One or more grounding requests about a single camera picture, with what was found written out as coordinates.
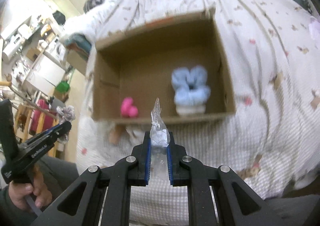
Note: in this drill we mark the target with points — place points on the grey striped pillow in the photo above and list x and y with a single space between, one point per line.
90 4

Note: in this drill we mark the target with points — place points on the light blue fluffy scrunchie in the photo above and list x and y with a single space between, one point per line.
191 90

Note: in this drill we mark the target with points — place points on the clear plastic wrapper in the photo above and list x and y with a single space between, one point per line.
160 139

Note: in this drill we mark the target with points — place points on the beige crochet scrunchie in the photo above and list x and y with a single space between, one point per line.
66 113

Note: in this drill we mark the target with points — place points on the small cardboard box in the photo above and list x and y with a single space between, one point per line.
75 60

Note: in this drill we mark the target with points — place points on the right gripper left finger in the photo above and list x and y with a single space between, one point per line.
101 196

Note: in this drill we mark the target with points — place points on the patterned white bed quilt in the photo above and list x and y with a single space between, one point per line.
273 139

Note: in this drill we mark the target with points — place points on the person's left hand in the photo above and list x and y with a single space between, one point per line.
18 192

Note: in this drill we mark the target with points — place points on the folded teal orange blankets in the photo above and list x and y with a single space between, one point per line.
78 43

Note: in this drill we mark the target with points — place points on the white kitchen cabinet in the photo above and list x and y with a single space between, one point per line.
44 75

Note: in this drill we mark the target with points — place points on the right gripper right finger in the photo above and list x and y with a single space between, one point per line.
216 196

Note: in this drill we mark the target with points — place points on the white washing machine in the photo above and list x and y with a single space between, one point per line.
55 50

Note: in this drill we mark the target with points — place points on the black hanging garment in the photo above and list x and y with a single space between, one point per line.
59 18

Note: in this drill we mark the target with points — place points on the open cardboard box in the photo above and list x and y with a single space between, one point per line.
138 63

